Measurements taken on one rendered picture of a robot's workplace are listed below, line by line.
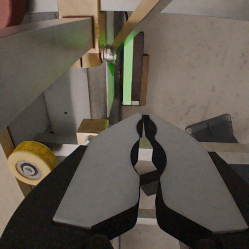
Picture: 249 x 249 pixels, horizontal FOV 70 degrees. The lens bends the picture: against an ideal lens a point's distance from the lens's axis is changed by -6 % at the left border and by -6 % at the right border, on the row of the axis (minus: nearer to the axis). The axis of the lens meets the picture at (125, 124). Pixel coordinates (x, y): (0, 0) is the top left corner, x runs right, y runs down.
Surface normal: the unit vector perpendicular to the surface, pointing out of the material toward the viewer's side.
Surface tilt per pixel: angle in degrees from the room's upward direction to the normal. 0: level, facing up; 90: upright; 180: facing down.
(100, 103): 0
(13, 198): 0
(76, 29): 90
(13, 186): 0
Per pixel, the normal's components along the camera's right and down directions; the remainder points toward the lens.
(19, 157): -0.05, 0.54
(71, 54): 1.00, 0.05
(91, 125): 0.03, -0.84
